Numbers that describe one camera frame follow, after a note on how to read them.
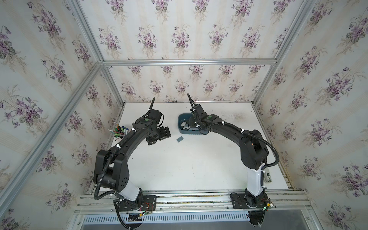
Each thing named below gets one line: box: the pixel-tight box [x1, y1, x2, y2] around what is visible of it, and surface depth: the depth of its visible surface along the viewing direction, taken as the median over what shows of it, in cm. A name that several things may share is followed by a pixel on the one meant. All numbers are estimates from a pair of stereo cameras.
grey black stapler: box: [263, 167, 272, 184], surface depth 81 cm
